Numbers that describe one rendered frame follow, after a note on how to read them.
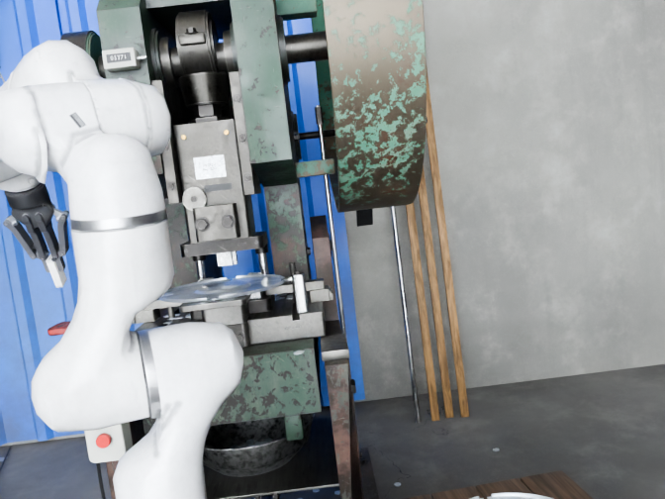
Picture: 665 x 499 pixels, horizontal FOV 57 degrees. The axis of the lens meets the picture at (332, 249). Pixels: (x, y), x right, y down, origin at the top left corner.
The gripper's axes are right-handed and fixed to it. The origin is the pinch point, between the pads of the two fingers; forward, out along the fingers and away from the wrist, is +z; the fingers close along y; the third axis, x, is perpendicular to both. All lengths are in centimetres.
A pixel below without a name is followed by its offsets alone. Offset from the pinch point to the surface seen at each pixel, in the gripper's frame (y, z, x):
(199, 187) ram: 29.6, -6.8, 19.6
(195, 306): 29.9, 5.8, -10.3
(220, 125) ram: 36.2, -19.2, 25.8
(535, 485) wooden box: 95, 40, -36
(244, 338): 37.4, 20.6, -3.9
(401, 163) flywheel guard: 75, -15, 4
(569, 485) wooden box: 101, 39, -37
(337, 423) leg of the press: 57, 31, -22
